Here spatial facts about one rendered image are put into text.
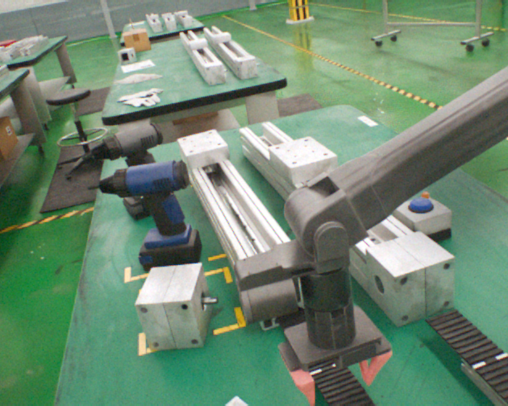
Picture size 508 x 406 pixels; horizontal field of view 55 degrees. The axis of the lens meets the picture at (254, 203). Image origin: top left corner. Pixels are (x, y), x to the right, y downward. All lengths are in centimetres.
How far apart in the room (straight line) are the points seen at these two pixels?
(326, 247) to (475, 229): 59
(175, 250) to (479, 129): 65
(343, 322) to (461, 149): 22
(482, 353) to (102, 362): 57
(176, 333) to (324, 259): 38
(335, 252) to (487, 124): 20
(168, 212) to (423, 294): 50
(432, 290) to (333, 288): 29
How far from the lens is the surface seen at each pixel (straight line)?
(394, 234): 88
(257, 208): 101
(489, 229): 105
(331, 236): 49
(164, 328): 81
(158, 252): 102
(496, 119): 55
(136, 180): 96
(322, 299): 55
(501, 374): 71
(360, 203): 50
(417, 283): 78
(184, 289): 79
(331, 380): 69
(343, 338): 59
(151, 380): 80
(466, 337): 75
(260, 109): 256
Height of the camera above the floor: 131
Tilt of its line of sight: 26 degrees down
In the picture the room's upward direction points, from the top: 11 degrees counter-clockwise
